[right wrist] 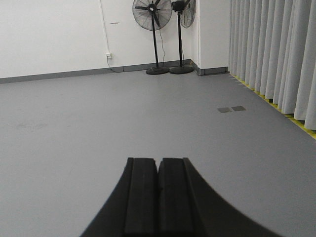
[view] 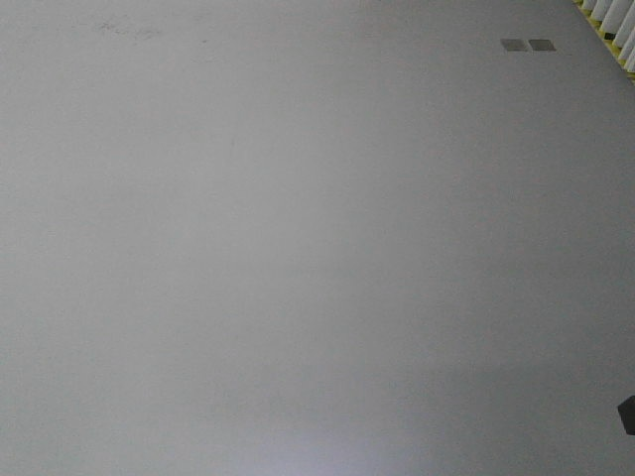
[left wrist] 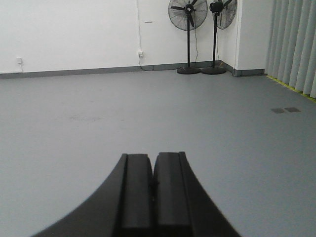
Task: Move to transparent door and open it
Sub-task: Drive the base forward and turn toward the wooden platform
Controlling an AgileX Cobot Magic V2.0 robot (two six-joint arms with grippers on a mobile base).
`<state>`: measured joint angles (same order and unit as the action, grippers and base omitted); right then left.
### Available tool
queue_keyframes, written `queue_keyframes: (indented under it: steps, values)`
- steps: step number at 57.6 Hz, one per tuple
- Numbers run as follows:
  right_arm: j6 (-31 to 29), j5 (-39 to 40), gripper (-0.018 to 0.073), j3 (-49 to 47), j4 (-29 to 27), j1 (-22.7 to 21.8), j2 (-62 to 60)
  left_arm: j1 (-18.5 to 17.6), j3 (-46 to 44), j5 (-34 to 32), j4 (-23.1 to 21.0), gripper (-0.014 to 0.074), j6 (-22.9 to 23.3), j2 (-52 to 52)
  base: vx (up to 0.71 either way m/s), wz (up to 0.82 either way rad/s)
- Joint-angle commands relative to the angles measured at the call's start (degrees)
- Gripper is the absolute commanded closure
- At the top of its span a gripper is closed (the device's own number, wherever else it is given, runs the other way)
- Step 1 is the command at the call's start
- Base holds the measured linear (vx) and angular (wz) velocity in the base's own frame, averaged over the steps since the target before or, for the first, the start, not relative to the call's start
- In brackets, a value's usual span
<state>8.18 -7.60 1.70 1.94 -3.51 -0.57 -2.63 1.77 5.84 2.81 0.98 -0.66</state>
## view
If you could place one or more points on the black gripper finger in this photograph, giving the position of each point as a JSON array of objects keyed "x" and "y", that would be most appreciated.
[{"x": 626, "y": 411}]

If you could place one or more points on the white slatted barrier yellow base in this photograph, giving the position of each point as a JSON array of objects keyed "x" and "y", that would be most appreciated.
[{"x": 613, "y": 21}]

